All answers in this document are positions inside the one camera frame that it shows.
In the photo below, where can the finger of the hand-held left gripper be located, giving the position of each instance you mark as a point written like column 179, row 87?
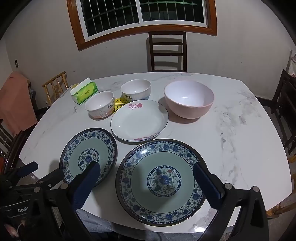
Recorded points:
column 29, row 168
column 53, row 177

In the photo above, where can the window with wooden frame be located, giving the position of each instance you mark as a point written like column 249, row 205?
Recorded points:
column 115, row 14

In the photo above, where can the white bowl with rabbit print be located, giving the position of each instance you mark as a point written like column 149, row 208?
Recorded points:
column 99, row 104

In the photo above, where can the small blue floral plate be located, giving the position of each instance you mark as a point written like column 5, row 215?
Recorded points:
column 92, row 143

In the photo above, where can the dark wall switch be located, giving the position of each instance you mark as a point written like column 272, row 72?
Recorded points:
column 16, row 63

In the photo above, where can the white rose plate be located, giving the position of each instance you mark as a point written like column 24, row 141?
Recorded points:
column 138, row 120

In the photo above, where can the dark wooden chair under cloth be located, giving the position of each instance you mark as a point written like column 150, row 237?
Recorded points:
column 13, row 146

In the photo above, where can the large pink bowl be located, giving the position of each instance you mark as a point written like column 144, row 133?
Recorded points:
column 188, row 97

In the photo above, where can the white bowl with blue stripe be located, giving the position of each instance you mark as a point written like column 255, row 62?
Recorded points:
column 135, row 89

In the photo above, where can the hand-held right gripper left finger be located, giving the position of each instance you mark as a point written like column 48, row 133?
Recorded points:
column 85, row 185

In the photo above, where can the dark wooden slat chair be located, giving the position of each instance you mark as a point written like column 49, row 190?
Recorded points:
column 167, row 34

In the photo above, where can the yellow round warning sticker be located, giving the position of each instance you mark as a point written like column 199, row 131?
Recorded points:
column 119, row 104
column 74, row 86

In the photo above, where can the pink cloth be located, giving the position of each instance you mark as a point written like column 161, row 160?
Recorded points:
column 16, row 104

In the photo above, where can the large blue floral plate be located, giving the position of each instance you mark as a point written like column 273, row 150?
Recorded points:
column 161, row 162

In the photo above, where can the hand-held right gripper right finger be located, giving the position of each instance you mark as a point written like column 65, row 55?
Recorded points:
column 208, row 187

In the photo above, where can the dark wooden furniture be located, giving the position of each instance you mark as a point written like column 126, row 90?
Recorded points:
column 284, row 99

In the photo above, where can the green tissue pack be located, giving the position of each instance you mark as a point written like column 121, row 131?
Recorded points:
column 86, row 92

